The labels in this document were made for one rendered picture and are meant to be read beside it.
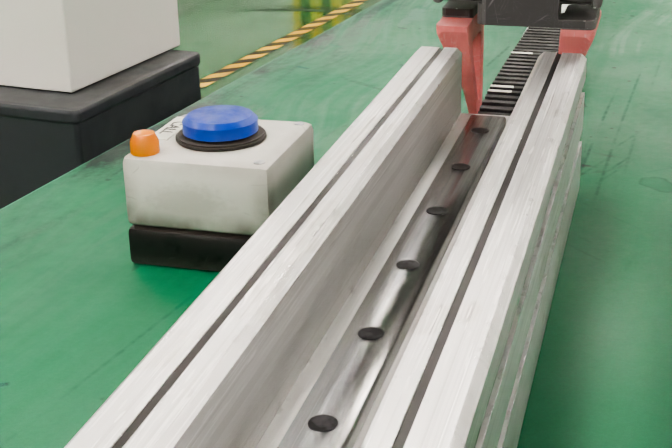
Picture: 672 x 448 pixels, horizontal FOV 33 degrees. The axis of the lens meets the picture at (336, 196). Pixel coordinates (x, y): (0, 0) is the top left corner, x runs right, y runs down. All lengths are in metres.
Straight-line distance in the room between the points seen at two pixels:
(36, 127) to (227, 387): 0.61
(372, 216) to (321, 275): 0.08
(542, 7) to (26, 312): 0.35
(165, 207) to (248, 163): 0.05
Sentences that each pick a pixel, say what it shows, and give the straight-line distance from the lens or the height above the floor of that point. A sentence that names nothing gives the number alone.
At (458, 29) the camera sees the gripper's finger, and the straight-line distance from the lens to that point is 0.72.
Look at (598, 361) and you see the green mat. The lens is 0.51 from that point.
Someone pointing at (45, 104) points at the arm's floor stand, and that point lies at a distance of 0.93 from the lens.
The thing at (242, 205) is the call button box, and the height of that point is 0.82.
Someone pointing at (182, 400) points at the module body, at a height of 0.86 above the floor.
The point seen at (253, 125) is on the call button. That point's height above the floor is 0.85.
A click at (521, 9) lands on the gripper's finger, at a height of 0.88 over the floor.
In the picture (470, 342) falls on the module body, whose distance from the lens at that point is 0.34.
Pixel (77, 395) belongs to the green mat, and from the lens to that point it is 0.50.
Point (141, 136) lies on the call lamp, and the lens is 0.59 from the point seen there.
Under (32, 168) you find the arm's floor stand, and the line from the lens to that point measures 0.95.
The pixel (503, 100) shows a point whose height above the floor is 0.81.
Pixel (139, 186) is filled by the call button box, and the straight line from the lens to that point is 0.59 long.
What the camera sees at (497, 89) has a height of 0.81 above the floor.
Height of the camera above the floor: 1.03
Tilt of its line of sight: 21 degrees down
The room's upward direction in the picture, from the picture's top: 1 degrees counter-clockwise
